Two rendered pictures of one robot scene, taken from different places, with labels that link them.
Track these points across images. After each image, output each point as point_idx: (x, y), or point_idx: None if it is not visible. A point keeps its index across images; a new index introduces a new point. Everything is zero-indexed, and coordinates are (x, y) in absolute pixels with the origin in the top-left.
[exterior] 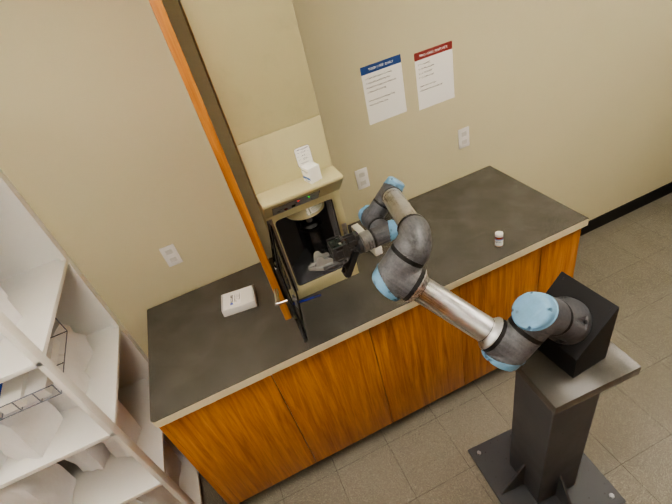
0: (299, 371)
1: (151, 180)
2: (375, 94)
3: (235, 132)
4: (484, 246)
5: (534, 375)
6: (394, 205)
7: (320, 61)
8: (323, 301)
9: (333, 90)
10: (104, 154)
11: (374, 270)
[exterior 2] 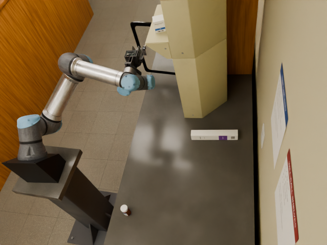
0: None
1: None
2: (276, 106)
3: None
4: (136, 202)
5: (51, 148)
6: (99, 65)
7: (281, 1)
8: (176, 92)
9: (276, 44)
10: None
11: (86, 56)
